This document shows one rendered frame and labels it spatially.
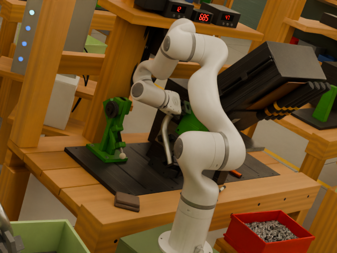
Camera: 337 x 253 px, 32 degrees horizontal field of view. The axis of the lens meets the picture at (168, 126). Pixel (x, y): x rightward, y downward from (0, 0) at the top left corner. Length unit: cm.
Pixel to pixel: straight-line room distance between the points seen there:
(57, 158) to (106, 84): 41
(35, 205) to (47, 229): 197
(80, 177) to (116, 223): 34
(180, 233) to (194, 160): 28
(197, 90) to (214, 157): 24
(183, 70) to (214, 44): 105
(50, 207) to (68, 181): 157
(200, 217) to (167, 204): 49
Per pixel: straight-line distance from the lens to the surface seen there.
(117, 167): 256
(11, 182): 262
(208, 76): 195
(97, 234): 216
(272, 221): 265
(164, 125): 266
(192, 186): 187
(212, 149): 182
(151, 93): 239
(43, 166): 244
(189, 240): 196
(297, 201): 314
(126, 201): 225
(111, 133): 258
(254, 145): 268
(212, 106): 191
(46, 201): 400
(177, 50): 199
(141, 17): 246
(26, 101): 249
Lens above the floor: 196
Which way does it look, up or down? 19 degrees down
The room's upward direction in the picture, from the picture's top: 19 degrees clockwise
